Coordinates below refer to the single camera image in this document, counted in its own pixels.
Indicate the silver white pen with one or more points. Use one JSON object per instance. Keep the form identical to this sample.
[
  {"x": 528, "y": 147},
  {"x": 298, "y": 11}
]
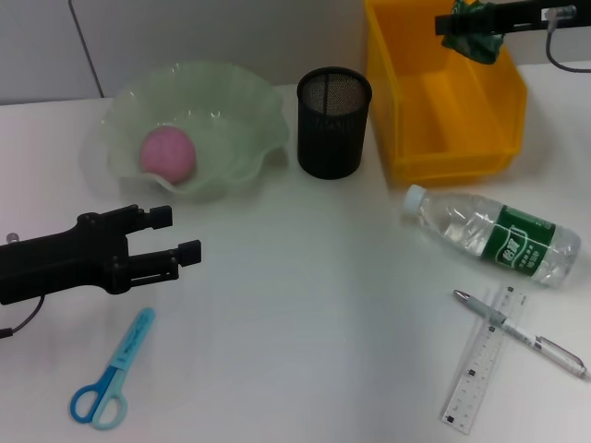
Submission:
[{"x": 522, "y": 334}]

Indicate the yellow plastic bin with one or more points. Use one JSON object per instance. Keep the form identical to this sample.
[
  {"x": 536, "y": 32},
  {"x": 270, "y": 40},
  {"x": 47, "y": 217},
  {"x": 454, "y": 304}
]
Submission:
[{"x": 443, "y": 115}]

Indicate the clear green-label water bottle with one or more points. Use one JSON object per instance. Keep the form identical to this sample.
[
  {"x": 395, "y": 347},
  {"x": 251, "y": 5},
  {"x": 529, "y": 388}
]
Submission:
[{"x": 489, "y": 231}]

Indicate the transparent plastic ruler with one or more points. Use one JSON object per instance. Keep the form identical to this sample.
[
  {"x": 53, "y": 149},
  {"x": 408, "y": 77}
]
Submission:
[{"x": 475, "y": 378}]

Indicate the green plastic wrapper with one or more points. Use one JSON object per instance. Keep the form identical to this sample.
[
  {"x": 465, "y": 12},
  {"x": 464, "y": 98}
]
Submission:
[{"x": 480, "y": 46}]

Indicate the pink peach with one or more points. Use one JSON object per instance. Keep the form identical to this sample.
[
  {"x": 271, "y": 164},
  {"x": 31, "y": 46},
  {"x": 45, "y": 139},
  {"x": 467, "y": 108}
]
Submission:
[{"x": 168, "y": 154}]

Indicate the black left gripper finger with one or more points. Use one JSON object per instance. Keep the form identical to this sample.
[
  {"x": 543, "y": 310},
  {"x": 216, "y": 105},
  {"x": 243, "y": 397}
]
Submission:
[
  {"x": 159, "y": 218},
  {"x": 189, "y": 253}
]

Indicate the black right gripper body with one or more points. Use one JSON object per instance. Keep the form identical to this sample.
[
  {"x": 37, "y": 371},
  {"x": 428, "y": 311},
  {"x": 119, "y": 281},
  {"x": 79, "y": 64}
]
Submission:
[{"x": 522, "y": 16}]

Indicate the black mesh pen holder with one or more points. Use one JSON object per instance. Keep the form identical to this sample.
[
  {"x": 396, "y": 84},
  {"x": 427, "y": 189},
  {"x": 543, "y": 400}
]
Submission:
[{"x": 330, "y": 134}]

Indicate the green glass fruit bowl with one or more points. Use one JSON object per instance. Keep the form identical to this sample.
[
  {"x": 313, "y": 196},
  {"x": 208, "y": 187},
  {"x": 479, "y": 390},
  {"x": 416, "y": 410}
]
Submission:
[{"x": 231, "y": 138}]

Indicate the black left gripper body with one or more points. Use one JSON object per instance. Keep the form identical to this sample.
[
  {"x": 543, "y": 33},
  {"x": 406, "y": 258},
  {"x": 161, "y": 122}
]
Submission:
[{"x": 60, "y": 263}]

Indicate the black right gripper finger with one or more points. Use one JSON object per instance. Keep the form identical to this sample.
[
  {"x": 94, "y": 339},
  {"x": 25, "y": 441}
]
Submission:
[{"x": 445, "y": 24}]

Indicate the blue scissors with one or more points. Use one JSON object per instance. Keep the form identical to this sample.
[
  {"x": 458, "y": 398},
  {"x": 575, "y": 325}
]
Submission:
[{"x": 99, "y": 397}]

